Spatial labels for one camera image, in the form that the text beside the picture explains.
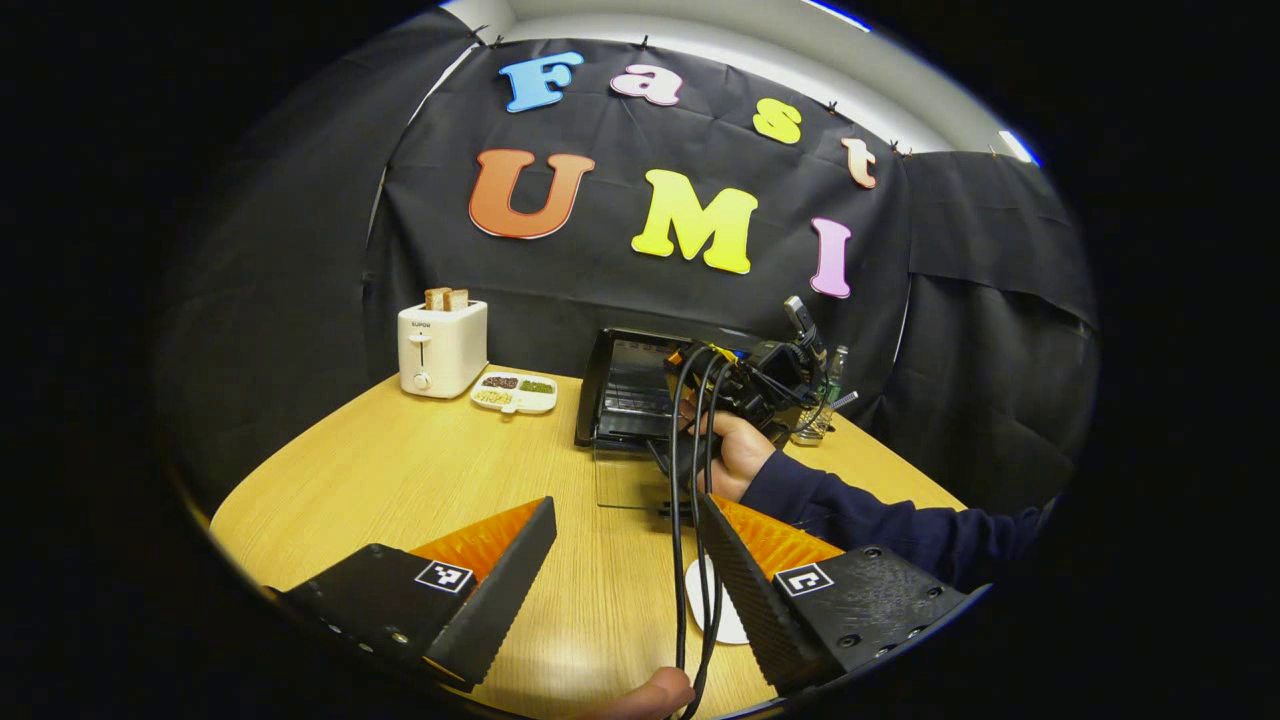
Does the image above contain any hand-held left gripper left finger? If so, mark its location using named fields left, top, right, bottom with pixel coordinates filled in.
left=265, top=497, right=558, bottom=691

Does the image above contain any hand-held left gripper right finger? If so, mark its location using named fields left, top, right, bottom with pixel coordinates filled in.
left=695, top=492, right=991, bottom=696

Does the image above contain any black electric oven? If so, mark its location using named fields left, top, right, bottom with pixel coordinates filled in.
left=575, top=328, right=763, bottom=517

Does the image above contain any white square plate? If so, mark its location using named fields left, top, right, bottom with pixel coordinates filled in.
left=685, top=555, right=751, bottom=646

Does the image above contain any black backdrop cloth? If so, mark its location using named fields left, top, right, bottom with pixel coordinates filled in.
left=165, top=10, right=1101, bottom=521

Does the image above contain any white divided dish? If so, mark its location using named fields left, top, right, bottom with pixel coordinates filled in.
left=470, top=370, right=558, bottom=415

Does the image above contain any white toaster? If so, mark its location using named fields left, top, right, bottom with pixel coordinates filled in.
left=397, top=300, right=489, bottom=399

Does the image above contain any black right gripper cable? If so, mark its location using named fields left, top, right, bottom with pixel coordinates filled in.
left=688, top=350, right=727, bottom=720
left=667, top=345, right=693, bottom=673

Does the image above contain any metal wire basket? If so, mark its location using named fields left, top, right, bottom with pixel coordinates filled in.
left=795, top=400, right=837, bottom=447

